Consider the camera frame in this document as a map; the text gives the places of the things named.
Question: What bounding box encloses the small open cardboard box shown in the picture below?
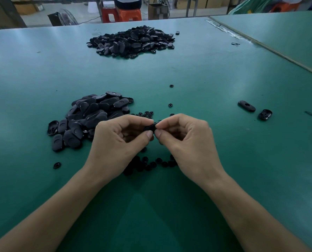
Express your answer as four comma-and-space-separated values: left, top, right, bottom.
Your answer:
148, 2, 170, 20

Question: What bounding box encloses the grey floor fan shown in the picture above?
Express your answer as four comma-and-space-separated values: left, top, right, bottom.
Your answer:
48, 10, 79, 27

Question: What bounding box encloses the person's left hand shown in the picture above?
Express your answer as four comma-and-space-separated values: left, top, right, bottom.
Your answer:
84, 114, 156, 184

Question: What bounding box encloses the person's left forearm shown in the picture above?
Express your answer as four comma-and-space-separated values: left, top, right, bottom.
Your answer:
0, 164, 110, 252

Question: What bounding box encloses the person's right forearm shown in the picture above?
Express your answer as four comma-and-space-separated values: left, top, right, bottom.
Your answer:
203, 175, 312, 252

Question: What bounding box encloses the large brown cardboard box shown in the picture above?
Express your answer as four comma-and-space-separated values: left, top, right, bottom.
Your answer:
0, 0, 27, 29

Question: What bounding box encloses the red plastic stool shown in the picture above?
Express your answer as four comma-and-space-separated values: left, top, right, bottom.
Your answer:
117, 8, 143, 22
102, 7, 120, 23
270, 1, 300, 13

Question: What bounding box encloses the pile of black shells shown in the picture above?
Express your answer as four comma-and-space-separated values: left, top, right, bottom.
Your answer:
47, 92, 135, 152
87, 26, 180, 59

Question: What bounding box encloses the green striped bag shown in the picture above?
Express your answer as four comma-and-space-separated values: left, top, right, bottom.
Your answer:
230, 0, 277, 15

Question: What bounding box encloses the pile of small black buttons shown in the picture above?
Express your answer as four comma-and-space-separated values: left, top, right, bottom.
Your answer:
123, 110, 178, 176

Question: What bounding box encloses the person's right hand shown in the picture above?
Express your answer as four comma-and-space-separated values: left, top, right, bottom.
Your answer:
154, 113, 228, 190

